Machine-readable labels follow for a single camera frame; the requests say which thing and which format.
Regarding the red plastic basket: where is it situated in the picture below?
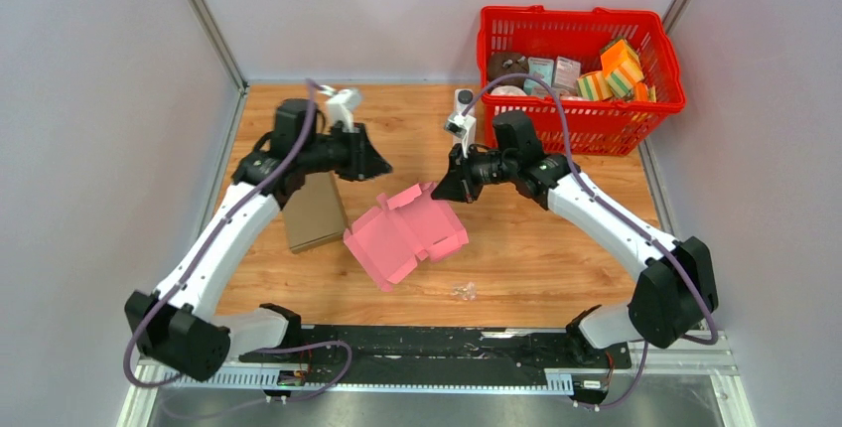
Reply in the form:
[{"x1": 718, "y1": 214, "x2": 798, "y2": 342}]
[{"x1": 476, "y1": 5, "x2": 686, "y2": 156}]

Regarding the white round lid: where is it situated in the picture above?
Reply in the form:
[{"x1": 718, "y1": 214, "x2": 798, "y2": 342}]
[{"x1": 491, "y1": 85, "x2": 527, "y2": 97}]

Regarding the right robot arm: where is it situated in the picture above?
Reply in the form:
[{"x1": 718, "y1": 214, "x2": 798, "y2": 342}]
[{"x1": 432, "y1": 111, "x2": 718, "y2": 366}]

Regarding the small clear screw bag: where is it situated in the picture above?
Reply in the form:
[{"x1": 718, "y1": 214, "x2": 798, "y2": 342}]
[{"x1": 452, "y1": 282, "x2": 478, "y2": 301}]

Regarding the brown cardboard box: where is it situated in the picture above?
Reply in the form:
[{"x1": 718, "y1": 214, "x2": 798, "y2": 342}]
[{"x1": 281, "y1": 173, "x2": 348, "y2": 254}]

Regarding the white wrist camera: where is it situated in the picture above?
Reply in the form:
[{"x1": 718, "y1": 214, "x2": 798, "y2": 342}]
[
  {"x1": 445, "y1": 112, "x2": 477, "y2": 158},
  {"x1": 319, "y1": 85, "x2": 362, "y2": 133}
]

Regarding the striped sponge pack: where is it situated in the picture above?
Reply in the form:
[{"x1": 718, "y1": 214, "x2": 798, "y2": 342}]
[{"x1": 577, "y1": 71, "x2": 614, "y2": 101}]

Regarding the orange green sponge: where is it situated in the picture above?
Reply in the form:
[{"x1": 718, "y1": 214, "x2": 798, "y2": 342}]
[{"x1": 600, "y1": 37, "x2": 644, "y2": 98}]

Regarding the teal small box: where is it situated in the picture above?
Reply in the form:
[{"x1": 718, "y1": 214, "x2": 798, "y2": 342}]
[{"x1": 523, "y1": 57, "x2": 555, "y2": 95}]

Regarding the pink paper box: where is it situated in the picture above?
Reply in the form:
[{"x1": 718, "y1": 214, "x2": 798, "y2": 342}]
[{"x1": 343, "y1": 182, "x2": 469, "y2": 292}]

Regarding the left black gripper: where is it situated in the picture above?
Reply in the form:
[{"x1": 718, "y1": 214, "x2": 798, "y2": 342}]
[{"x1": 299, "y1": 124, "x2": 394, "y2": 185}]

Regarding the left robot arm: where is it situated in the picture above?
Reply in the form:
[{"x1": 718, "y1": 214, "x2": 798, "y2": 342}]
[{"x1": 124, "y1": 89, "x2": 392, "y2": 381}]

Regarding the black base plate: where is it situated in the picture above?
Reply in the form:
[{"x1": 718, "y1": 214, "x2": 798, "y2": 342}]
[{"x1": 237, "y1": 324, "x2": 632, "y2": 389}]

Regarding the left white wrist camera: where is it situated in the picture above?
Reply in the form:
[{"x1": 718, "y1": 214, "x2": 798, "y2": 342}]
[{"x1": 319, "y1": 85, "x2": 362, "y2": 133}]

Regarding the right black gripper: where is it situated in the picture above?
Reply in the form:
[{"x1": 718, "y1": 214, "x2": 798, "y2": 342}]
[{"x1": 431, "y1": 140, "x2": 517, "y2": 205}]

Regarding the white bottle black cap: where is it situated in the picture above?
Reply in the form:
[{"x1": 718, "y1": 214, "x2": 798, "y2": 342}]
[{"x1": 453, "y1": 88, "x2": 475, "y2": 115}]

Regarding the brown round item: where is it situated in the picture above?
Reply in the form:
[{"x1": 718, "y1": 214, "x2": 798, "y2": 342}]
[{"x1": 487, "y1": 52, "x2": 529, "y2": 88}]

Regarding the grey pink small box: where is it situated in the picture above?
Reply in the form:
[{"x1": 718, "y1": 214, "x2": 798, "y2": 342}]
[{"x1": 552, "y1": 57, "x2": 581, "y2": 93}]

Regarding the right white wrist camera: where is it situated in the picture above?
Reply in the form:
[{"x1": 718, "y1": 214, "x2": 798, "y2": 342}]
[{"x1": 445, "y1": 112, "x2": 477, "y2": 158}]

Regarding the aluminium frame rail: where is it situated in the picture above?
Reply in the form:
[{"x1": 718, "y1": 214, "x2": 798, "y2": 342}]
[{"x1": 134, "y1": 325, "x2": 755, "y2": 426}]

